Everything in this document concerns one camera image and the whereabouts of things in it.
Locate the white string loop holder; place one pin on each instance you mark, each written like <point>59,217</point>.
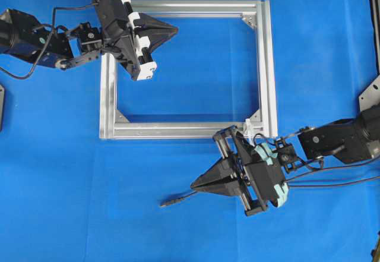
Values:
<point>249,131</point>

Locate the left gripper body white rail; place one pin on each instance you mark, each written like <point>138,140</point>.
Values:
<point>121,39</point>

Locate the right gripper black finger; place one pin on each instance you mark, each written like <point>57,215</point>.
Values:
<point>221,170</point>
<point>228,187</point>

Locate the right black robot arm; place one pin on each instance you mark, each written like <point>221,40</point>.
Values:
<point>348,140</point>

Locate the black vertical rail top right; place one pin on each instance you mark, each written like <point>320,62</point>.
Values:
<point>374,11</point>

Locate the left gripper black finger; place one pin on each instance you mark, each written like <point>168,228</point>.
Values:
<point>146,22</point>
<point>156,38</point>

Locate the black plate left edge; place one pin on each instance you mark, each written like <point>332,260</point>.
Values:
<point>2,101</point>

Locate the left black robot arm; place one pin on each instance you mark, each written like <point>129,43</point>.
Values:
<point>50,45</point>

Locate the right gripper body teal pads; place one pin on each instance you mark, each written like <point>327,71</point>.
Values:
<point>256,168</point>

